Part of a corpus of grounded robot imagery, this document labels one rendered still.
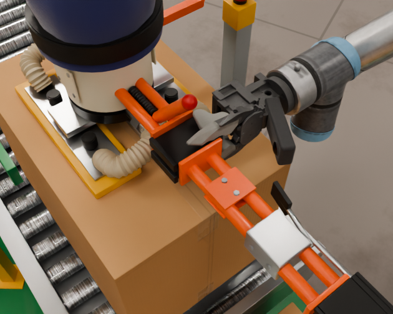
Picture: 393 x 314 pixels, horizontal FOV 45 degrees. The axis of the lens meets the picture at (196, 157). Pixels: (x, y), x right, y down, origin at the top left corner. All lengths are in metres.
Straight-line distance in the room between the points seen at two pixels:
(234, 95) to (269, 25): 2.15
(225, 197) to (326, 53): 0.34
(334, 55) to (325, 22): 2.15
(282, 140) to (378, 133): 1.76
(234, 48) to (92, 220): 0.78
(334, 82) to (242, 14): 0.55
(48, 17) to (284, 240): 0.46
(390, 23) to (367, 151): 1.45
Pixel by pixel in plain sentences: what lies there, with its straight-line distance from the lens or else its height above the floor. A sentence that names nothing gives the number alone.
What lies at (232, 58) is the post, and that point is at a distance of 1.49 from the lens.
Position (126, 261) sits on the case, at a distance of 0.82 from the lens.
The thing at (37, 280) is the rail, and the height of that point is 0.60.
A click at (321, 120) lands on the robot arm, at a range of 0.97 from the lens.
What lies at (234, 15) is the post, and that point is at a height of 0.98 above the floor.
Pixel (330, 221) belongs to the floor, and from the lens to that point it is 2.14.
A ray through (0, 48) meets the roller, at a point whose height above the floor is 0.54.
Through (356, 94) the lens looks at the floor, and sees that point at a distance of 2.64.
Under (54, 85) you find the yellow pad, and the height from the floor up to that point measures 1.09.
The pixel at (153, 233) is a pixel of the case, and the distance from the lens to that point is 0.84.
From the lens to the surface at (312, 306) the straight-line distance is 0.64.
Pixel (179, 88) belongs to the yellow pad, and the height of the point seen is 1.09.
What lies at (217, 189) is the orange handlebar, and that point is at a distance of 0.72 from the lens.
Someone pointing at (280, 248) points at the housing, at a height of 1.21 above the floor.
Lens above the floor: 1.81
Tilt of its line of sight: 54 degrees down
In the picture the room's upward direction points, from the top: straight up
